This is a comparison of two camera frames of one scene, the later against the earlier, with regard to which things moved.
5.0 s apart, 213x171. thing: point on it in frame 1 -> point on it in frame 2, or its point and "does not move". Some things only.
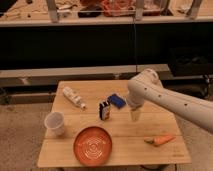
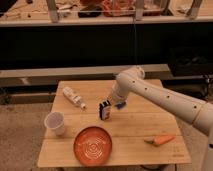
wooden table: x=99 y=130 does not move
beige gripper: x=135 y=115 -> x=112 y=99
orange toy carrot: x=159 y=140 does not move
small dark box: x=104 y=109 does not move
